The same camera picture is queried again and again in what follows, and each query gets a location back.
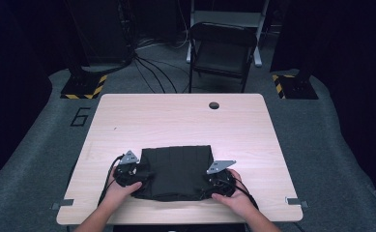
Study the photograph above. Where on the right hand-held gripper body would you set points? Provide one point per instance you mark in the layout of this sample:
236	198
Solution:
224	185

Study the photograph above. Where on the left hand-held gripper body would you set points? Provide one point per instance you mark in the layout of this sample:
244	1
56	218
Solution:
126	175

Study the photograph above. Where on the black pleated skirt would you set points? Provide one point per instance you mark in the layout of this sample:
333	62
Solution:
176	174

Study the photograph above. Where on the person's left hand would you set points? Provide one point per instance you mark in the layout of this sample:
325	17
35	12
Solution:
121	193

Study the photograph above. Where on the person's right hand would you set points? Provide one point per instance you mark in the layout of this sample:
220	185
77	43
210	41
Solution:
238	201

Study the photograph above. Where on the black stand base striped tape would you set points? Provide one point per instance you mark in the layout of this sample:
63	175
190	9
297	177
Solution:
296	87
84	87

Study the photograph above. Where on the black folding chair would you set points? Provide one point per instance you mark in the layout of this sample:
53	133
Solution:
222	54

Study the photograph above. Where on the black equipment rack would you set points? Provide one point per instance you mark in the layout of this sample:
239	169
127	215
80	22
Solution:
98	29

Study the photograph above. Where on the dark curtain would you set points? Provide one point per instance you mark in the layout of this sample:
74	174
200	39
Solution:
11	80
353	64

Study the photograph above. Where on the grey table edge bracket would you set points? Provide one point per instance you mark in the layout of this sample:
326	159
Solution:
295	201
64	203

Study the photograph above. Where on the white metal desk frame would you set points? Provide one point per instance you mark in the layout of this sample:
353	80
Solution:
227	16

